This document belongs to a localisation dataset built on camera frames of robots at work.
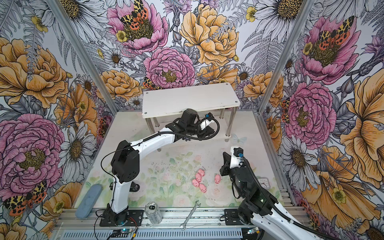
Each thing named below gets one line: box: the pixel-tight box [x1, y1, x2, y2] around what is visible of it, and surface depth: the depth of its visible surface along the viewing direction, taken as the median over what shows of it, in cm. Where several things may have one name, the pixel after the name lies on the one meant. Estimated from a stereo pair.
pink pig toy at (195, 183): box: [192, 179, 200, 188], surface depth 85 cm
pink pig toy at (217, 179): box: [214, 174, 221, 184], surface depth 87 cm
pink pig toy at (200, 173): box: [195, 168, 205, 183], surface depth 89 cm
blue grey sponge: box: [75, 183, 103, 219], surface depth 79 cm
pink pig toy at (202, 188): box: [199, 183, 207, 193], surface depth 84 cm
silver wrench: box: [180, 200, 202, 231], surface depth 78 cm
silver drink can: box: [144, 201, 162, 225], surface depth 66 cm
